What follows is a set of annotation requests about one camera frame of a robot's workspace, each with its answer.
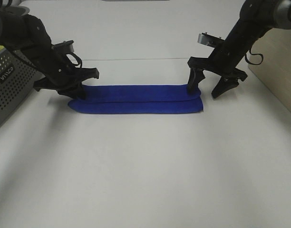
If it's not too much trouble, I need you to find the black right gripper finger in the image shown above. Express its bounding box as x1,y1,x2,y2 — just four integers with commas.
211,77,239,99
187,67,205,93

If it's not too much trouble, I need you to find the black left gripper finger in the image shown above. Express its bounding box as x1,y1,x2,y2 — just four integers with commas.
57,83,86,99

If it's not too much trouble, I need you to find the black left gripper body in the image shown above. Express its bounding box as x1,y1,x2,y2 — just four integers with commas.
33,47,99,91

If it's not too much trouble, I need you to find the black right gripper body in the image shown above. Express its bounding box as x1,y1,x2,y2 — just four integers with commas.
188,42,247,81

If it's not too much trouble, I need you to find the blue microfibre towel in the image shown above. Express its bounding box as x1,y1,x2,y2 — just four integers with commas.
68,85,204,114

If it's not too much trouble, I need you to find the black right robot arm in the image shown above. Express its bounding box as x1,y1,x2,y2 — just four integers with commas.
187,0,291,98

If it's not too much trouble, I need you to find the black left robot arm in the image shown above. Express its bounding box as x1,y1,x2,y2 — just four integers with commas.
0,9,99,99

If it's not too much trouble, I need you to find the grey perforated plastic basket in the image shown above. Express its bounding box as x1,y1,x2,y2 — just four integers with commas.
0,6,45,133

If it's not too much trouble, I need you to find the beige storage box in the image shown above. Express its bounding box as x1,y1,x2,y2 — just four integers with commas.
248,29,291,112

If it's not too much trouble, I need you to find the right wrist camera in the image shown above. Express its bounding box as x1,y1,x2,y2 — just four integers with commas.
197,33,224,48

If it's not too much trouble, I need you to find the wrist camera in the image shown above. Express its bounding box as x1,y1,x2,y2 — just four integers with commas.
51,40,74,55
197,33,224,48

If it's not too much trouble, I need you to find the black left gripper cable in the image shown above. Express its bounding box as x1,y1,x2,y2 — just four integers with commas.
64,52,83,68

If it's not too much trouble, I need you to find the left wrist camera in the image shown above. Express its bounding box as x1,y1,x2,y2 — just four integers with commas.
51,40,74,55

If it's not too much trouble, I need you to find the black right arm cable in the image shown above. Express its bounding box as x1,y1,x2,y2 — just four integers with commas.
244,47,265,65

